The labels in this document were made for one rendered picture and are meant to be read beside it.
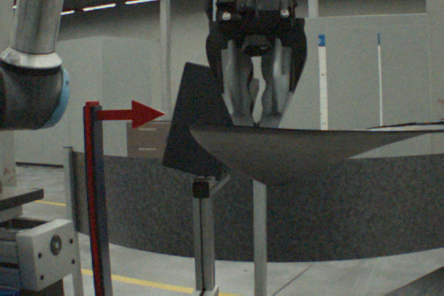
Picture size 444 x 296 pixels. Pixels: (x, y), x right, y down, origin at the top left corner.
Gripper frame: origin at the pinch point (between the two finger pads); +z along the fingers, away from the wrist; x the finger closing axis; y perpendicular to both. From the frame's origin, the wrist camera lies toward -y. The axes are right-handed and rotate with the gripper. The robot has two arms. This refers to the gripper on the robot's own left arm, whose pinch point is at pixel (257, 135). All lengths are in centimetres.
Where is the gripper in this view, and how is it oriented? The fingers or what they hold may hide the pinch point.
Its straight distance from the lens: 52.7
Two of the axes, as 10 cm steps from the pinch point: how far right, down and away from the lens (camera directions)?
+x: 9.9, -0.2, -1.6
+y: -1.6, -2.5, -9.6
